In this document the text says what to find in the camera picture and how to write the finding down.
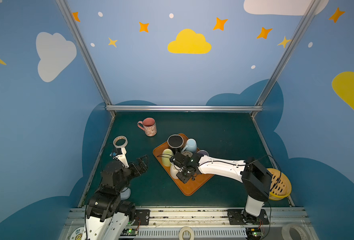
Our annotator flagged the cream white mug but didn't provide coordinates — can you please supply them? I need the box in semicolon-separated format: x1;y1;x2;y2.
170;164;181;180

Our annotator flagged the orange plastic tray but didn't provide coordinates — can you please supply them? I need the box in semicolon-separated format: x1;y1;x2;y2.
153;141;214;196

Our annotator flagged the pink ghost mug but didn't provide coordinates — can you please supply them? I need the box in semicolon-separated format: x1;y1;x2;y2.
137;118;157;137

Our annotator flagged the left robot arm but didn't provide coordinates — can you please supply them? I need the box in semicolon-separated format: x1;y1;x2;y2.
82;155;149;240

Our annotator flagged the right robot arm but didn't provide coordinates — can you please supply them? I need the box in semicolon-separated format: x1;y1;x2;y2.
170;152;273;218

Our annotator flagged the light blue mug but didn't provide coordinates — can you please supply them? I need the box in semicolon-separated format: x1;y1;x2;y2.
182;139;197;154

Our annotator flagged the lavender mug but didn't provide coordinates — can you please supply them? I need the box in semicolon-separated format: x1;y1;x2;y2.
197;150;209;156

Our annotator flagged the light green mug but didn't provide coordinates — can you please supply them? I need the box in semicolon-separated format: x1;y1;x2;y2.
161;149;174;167

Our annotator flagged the black skull mug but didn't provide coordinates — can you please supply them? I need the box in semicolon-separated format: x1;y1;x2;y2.
167;135;184;154

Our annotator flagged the beige ceramic teapot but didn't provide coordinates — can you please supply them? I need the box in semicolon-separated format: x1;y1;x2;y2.
182;151;193;158

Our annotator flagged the grey sponge pad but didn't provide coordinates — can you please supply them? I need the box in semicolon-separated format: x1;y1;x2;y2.
121;188;131;200

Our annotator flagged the masking tape roll on table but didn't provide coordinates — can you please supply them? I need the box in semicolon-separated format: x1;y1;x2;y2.
113;136;128;149

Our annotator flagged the white tape roll front centre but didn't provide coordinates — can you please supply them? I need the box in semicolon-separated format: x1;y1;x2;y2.
178;227;195;240

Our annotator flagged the green label sticker roll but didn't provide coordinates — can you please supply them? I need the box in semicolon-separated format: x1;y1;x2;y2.
68;227;84;240

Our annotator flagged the yellow plastic basket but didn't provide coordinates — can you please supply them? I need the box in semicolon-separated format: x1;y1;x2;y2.
268;168;292;201

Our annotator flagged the clear tape roll front right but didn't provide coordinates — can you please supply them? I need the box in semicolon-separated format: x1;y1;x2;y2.
281;222;309;240

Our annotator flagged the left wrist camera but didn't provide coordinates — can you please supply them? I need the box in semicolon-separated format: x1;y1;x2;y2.
113;148;129;168

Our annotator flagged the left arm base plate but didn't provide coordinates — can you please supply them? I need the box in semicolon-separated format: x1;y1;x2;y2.
129;209;150;227

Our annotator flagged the aluminium front rail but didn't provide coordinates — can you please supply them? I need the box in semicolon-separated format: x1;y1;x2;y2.
58;206;319;240

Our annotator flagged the aluminium frame back bar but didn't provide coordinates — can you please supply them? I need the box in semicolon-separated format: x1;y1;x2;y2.
106;105;263;112

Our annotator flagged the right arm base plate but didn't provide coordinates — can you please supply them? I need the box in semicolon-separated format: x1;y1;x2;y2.
227;209;270;225

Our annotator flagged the aluminium frame right post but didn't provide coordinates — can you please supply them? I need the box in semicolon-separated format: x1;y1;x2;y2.
255;0;322;111

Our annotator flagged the aluminium frame post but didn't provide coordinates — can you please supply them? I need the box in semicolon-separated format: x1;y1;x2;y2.
56;0;112;108
255;0;322;111

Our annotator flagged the aluminium frame left post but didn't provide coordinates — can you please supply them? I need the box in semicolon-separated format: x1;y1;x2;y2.
56;0;112;108

